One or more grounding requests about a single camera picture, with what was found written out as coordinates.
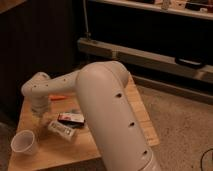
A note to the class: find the white bottle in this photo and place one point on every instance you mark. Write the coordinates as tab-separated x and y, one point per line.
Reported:
64	131

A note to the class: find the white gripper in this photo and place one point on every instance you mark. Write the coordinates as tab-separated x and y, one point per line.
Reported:
39	106

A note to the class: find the black case handle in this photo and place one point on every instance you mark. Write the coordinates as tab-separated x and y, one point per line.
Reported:
190	64

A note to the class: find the metal pole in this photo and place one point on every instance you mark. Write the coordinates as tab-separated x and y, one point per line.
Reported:
87	32

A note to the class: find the orange carrot toy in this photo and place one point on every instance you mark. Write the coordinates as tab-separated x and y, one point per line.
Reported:
57	97

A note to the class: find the black and red box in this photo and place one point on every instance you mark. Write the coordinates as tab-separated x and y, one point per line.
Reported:
71	118

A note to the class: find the wooden low table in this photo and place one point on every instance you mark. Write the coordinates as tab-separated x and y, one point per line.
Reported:
56	152

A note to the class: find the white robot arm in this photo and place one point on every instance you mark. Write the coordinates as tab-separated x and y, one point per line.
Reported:
100	91

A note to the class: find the long grey case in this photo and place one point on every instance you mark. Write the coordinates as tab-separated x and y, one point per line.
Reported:
144	59

